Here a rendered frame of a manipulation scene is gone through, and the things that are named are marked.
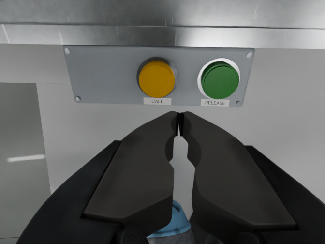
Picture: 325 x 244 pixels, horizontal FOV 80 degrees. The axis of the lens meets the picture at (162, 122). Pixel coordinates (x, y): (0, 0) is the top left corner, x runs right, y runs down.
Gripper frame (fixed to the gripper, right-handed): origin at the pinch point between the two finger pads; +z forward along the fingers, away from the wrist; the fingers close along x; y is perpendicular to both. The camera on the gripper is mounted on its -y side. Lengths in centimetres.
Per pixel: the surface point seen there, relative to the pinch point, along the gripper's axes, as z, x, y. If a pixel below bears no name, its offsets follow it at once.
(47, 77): 20.8, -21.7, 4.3
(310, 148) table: 21.2, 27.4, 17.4
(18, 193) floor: 107, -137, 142
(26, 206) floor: 107, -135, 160
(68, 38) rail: 10.8, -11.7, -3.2
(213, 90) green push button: 9.7, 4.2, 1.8
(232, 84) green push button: 9.7, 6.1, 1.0
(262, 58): 21.0, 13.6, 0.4
